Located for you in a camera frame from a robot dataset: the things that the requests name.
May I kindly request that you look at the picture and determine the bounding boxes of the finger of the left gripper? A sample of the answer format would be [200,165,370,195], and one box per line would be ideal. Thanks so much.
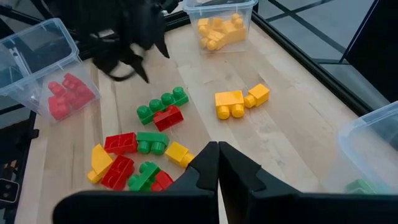
[129,46,150,84]
[154,12,171,59]

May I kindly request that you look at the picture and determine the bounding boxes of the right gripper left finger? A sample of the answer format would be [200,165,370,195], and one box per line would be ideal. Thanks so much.
[52,141,220,224]

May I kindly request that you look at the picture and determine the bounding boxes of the red toy block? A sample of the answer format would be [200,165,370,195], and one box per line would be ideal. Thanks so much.
[48,81,68,97]
[48,98,72,121]
[150,170,174,192]
[62,73,85,93]
[99,154,136,191]
[70,85,96,108]
[103,132,139,156]
[152,105,185,133]

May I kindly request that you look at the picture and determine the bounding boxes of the yellow sloped toy block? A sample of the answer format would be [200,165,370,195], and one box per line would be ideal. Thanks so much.
[86,143,114,184]

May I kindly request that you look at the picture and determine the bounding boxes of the long green toy block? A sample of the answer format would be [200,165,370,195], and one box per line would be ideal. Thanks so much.
[345,179,376,195]
[136,86,190,126]

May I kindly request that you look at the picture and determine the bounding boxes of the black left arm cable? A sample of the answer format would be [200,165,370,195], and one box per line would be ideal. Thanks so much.
[104,57,139,83]

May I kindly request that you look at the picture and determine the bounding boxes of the clear plastic bin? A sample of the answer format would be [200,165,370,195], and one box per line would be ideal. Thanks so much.
[182,0,259,56]
[337,101,398,195]
[0,17,101,124]

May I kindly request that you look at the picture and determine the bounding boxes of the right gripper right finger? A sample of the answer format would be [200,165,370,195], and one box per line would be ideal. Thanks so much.
[218,141,398,224]

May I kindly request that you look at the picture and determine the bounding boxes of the black folding partition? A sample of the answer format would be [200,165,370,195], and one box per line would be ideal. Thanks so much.
[340,0,398,103]

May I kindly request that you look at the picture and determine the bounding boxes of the small yellow toy block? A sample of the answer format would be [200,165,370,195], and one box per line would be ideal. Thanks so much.
[243,83,271,109]

